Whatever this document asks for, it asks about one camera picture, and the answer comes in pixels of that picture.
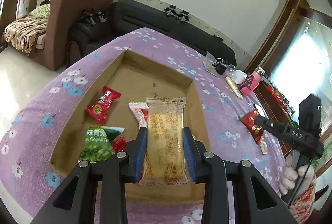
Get cream small packet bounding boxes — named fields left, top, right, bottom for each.
left=260, top=141, right=268, bottom=155

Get dark red peanut bag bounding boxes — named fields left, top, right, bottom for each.
left=240, top=110, right=263, bottom=145

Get yellow biscuit packet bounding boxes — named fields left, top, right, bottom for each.
left=139, top=97, right=188, bottom=187

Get large green pea snack bag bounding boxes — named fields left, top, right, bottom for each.
left=78, top=126, right=125, bottom=163

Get red snack packet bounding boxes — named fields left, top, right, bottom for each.
left=85, top=86, right=121, bottom=123
left=111, top=134, right=127, bottom=153

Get white red candy packet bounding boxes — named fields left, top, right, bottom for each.
left=128, top=102, right=149, bottom=128

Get person right hand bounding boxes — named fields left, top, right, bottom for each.
left=278, top=154, right=316, bottom=198

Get black smartphone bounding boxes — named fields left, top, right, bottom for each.
left=253, top=103, right=265, bottom=117

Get purple floral tablecloth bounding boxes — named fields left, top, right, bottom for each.
left=1, top=28, right=285, bottom=223

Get cream tube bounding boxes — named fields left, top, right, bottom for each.
left=225, top=76, right=243, bottom=99

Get black phone stand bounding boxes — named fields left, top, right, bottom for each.
left=239, top=73, right=254, bottom=91

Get pink sleeved bottle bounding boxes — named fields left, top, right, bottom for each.
left=240, top=67, right=265, bottom=95

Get wooden window cabinet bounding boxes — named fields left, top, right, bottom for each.
left=245, top=0, right=331, bottom=176

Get white round container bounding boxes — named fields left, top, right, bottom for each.
left=231, top=69, right=247, bottom=85

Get green booklet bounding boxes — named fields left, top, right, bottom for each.
left=203, top=61, right=219, bottom=77

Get shallow cardboard box tray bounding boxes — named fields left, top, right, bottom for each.
left=49, top=48, right=211, bottom=205

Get black clips on sofa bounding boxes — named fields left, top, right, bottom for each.
left=164, top=5, right=189, bottom=22

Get black sofa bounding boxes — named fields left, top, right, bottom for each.
left=67, top=0, right=237, bottom=66

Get leopard print blanket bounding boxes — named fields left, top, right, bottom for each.
left=2, top=15, right=48, bottom=56

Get green pillow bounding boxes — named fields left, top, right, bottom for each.
left=29, top=4, right=51, bottom=19

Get brown armchair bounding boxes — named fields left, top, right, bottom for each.
left=32, top=0, right=113, bottom=70

